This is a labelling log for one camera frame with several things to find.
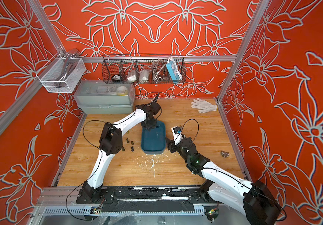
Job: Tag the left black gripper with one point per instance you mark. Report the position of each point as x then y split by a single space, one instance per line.
154 126

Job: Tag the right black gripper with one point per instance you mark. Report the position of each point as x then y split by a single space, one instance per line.
171 146

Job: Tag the teal plastic storage box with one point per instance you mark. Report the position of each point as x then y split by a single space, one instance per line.
153 141

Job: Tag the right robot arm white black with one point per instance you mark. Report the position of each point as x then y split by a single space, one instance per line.
253 199

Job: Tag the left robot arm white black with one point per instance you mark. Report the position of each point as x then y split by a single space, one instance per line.
111 142

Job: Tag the light blue box in basket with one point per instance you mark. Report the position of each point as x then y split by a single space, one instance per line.
173 70

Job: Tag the grey lidded storage container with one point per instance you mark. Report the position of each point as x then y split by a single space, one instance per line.
94 97

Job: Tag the small metal clamp on table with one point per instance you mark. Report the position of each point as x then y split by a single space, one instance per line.
225 154

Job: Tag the white work glove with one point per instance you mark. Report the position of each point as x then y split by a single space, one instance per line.
203 106

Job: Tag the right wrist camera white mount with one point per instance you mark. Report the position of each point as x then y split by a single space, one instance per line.
177 134

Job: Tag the black wire wall basket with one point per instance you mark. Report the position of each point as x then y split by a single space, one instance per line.
140 68

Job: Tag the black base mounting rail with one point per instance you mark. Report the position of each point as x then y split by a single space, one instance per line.
146 198

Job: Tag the clear plastic wall bin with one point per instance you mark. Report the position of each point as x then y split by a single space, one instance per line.
64 73

